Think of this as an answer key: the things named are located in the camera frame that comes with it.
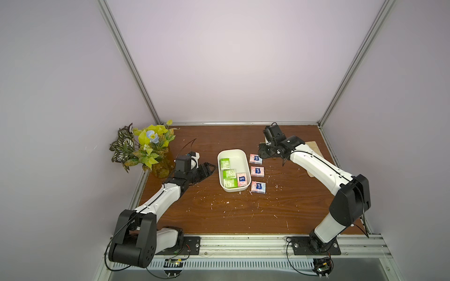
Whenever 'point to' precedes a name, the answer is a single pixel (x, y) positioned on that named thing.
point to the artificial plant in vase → (147, 146)
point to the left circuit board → (173, 267)
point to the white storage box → (238, 160)
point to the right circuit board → (323, 266)
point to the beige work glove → (314, 147)
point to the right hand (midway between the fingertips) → (264, 147)
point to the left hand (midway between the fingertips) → (214, 168)
